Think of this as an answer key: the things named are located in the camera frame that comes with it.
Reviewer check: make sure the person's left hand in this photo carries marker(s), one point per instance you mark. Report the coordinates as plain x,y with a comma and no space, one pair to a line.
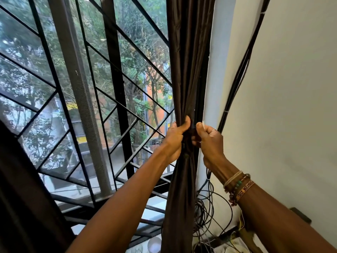
172,142

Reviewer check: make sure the person's right hand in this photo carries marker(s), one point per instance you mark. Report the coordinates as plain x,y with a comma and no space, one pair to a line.
213,147

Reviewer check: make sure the dark brown curtain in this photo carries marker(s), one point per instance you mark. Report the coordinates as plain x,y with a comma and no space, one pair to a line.
23,208
189,50

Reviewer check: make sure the person's right forearm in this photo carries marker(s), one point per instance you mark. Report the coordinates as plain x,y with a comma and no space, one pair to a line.
284,226

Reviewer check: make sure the person's left forearm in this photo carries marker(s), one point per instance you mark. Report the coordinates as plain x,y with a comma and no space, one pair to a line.
118,216

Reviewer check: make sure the orange brick building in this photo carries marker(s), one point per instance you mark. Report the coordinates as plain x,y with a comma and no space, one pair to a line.
161,115

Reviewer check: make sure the black wall-mounted box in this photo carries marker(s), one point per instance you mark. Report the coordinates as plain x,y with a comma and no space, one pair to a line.
300,215

